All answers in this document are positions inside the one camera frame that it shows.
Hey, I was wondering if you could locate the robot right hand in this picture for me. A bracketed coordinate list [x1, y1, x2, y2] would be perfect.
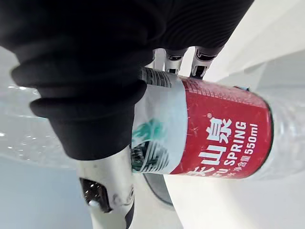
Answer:
[0, 0, 254, 229]

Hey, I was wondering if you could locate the plastic bottle with red label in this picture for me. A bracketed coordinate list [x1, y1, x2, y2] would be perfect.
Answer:
[130, 67, 305, 183]

